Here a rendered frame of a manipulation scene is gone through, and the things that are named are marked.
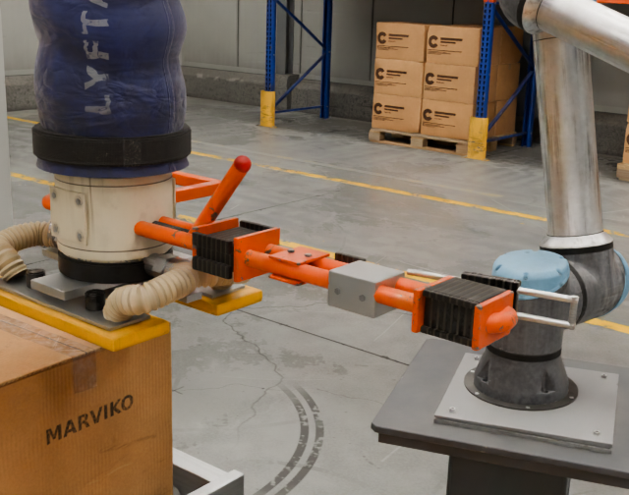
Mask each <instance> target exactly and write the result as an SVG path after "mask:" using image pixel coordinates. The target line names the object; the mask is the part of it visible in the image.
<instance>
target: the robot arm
mask: <svg viewBox="0 0 629 495"><path fill-rule="evenodd" d="M499 5H500V8H501V10H502V12H503V14H504V15H505V17H506V18H507V19H508V20H509V21H510V22H511V23H512V24H513V25H515V26H516V27H517V28H520V29H522V30H523V31H525V32H528V33H530V34H531V35H532V36H533V47H534V60H535V72H536V85H537V97H538V109H539V121H540V134H541V147H542V159H543V182H544V195H545V207H546V220H547V235H546V236H545V237H544V238H543V240H542V241H541V242H540V250H538V251H532V250H531V249H522V250H515V251H510V252H507V253H505V254H503V255H501V256H500V257H499V258H498V259H497V260H496V261H495V262H494V264H493V266H492V273H491V275H493V276H499V277H505V278H511V279H517V280H521V281H522V283H521V288H527V289H533V290H539V291H545V292H551V293H557V294H561V295H567V296H578V297H579V301H578V306H577V315H576V325H578V324H581V323H584V322H586V321H589V320H592V319H594V318H597V317H601V316H604V315H606V314H608V313H610V312H611V311H612V310H614V309H616V308H617V307H619V306H620V305H621V304H622V303H623V301H624V300H625V299H626V297H627V295H628V292H629V267H628V264H627V262H626V260H625V259H624V257H623V256H622V255H621V253H620V252H619V251H616V250H615V249H614V248H613V238H612V237H611V236H610V235H609V234H608V233H606V232H605V231H604V230H603V228H602V222H601V208H600V181H599V167H598V154H597V141H596V127H595V113H594V100H593V86H592V73H591V59H590V54H591V55H593V56H595V57H597V58H599V59H601V60H603V61H605V62H606V63H608V64H610V65H612V66H614V67H616V68H618V69H620V70H622V71H624V72H626V73H628V74H629V17H627V16H625V15H623V14H621V13H618V12H616V11H614V10H612V9H610V8H607V7H605V6H604V5H602V4H599V3H597V0H499ZM569 310H570V302H561V301H555V300H549V299H543V298H538V297H532V296H526V295H520V294H519V300H518V310H517V312H521V313H527V314H532V315H537V316H543V317H548V318H554V319H559V320H565V321H568V319H569ZM565 329H568V328H563V327H558V326H552V325H547V324H541V323H537V322H531V321H526V320H521V319H518V322H517V324H516V325H515V326H514V327H513V328H512V329H511V330H510V333H509V334H508V335H506V336H504V337H502V338H500V339H499V340H497V341H495V342H493V343H491V344H489V345H488V346H486V349H485V351H484V353H483V355H482V357H481V359H480V361H479V363H478V365H477V367H476V369H475V373H474V385H475V386H476V388H477V389H478V390H479V391H481V392H482V393H484V394H485V395H487V396H489V397H491V398H494V399H497V400H499V401H502V402H506V403H511V404H518V405H545V404H551V403H554V402H557V401H560V400H562V399H563V398H564V397H566V396H567V394H568V386H569V381H568V377H567V373H566V370H565V367H564V363H563V360H562V357H561V350H562V340H563V331H564V330H565Z"/></svg>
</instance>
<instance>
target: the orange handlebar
mask: <svg viewBox="0 0 629 495"><path fill-rule="evenodd" d="M172 177H173V178H175V179H176V185H179V186H182V187H180V188H176V203H177V202H182V201H187V200H192V199H197V198H202V197H206V196H211V195H213V193H214V192H215V190H216V189H217V187H218V186H219V184H220V183H221V181H220V180H217V179H212V178H208V177H203V176H199V175H194V174H189V173H184V172H180V171H176V172H173V173H172ZM42 205H43V207H44V208H46V209H48V210H50V194H47V195H46V196H45V197H44V198H43V199H42ZM158 222H162V223H166V224H170V225H174V226H178V227H181V228H185V229H191V228H192V226H193V225H194V224H193V223H189V222H185V221H181V220H177V219H173V218H169V217H166V216H162V217H161V218H160V219H159V221H158ZM134 230H135V233H136V234H137V235H139V236H142V237H145V238H149V239H152V240H156V241H159V242H163V243H166V244H169V245H173V246H176V247H180V248H186V249H189V250H193V244H192V234H190V233H186V232H182V231H179V230H175V229H171V228H167V227H164V226H160V225H156V224H152V223H149V222H145V221H140V222H138V223H137V224H136V225H135V228H134ZM328 256H330V253H327V252H323V251H319V250H315V249H311V248H307V247H294V248H287V247H281V246H277V245H273V244H269V245H268V246H267V247H266V248H265V250H264V253H263V252H259V251H255V250H251V249H249V250H247V251H246V252H245V254H244V258H243V260H244V264H245V265H246V266H249V267H252V268H256V269H259V270H263V271H266V272H270V273H273V274H270V275H268V278H271V279H274V280H278V281H281V282H285V283H288V284H292V285H295V286H301V285H304V284H307V283H309V284H312V285H316V286H319V287H323V288H325V289H328V284H329V282H328V272H329V270H331V269H334V268H337V267H340V266H343V265H346V264H349V263H345V262H341V261H337V260H334V259H330V258H327V257H328ZM424 285H426V283H422V282H418V281H414V280H410V279H406V278H403V277H402V278H399V280H398V281H397V283H396V286H395V288H392V287H388V286H384V285H381V286H379V287H378V288H377V290H376V292H375V294H374V295H373V296H374V299H375V300H376V302H377V303H381V304H384V305H388V306H391V307H395V308H399V309H402V310H406V311H409V312H413V296H414V290H415V289H417V288H420V287H421V286H424ZM517 322H518V315H517V312H516V311H515V309H514V308H512V307H511V306H507V307H506V308H505V309H503V310H502V311H501V312H497V313H493V314H492V315H491V316H490V317H489V318H488V320H487V322H486V331H487V332H488V333H492V334H494V333H503V332H506V331H509V330H511V329H512V328H513V327H514V326H515V325H516V324H517Z"/></svg>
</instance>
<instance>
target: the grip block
mask: <svg viewBox="0 0 629 495"><path fill-rule="evenodd" d="M192 244H193V269H194V270H198V271H201V272H204V273H208V274H211V275H214V276H218V277H221V278H224V279H228V280H229V279H232V272H234V282H237V283H238V282H241V281H245V280H248V279H251V278H254V277H256V276H260V275H263V274H266V273H269V272H266V271H263V270H259V269H256V268H252V267H249V266H246V265H245V264H244V260H243V258H244V254H245V252H246V251H247V250H249V249H251V250H255V251H259V252H263V253H264V250H265V248H266V247H267V246H268V245H269V244H273V245H277V246H280V228H278V227H270V226H266V225H262V224H259V223H255V222H251V221H246V220H241V221H240V227H239V218H238V217H233V218H228V219H224V220H220V221H216V222H212V223H207V224H203V225H199V226H196V227H193V232H192Z"/></svg>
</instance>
